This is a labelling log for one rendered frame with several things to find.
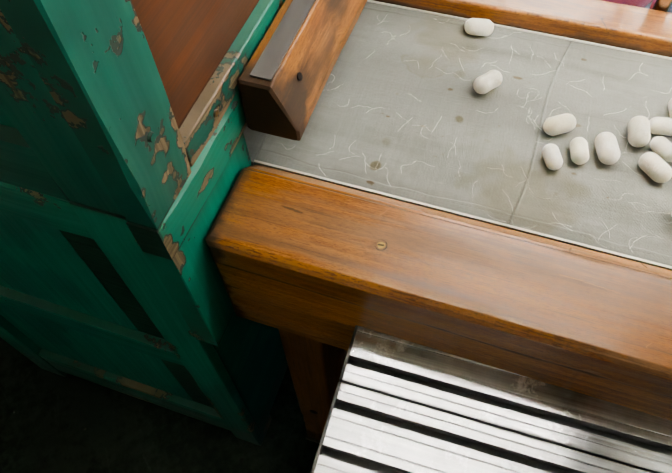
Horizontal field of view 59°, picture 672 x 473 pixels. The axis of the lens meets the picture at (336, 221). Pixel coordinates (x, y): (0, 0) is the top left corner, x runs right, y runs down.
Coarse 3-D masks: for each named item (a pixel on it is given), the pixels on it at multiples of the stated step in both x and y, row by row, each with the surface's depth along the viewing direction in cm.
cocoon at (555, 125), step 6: (564, 114) 65; (570, 114) 65; (546, 120) 65; (552, 120) 65; (558, 120) 65; (564, 120) 65; (570, 120) 65; (546, 126) 65; (552, 126) 65; (558, 126) 65; (564, 126) 65; (570, 126) 65; (546, 132) 66; (552, 132) 65; (558, 132) 65; (564, 132) 65
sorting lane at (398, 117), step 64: (384, 64) 73; (448, 64) 73; (512, 64) 72; (576, 64) 72; (640, 64) 72; (320, 128) 68; (384, 128) 68; (448, 128) 67; (512, 128) 67; (576, 128) 67; (384, 192) 63; (448, 192) 62; (512, 192) 62; (576, 192) 62; (640, 192) 62; (640, 256) 58
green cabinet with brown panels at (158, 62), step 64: (0, 0) 31; (64, 0) 32; (128, 0) 37; (192, 0) 47; (256, 0) 59; (0, 64) 37; (64, 64) 34; (128, 64) 39; (192, 64) 50; (0, 128) 46; (64, 128) 41; (128, 128) 41; (192, 128) 50; (64, 192) 50; (128, 192) 45
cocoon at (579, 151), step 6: (576, 138) 64; (582, 138) 64; (570, 144) 64; (576, 144) 63; (582, 144) 63; (570, 150) 64; (576, 150) 63; (582, 150) 63; (588, 150) 63; (576, 156) 63; (582, 156) 63; (588, 156) 63; (576, 162) 63; (582, 162) 63
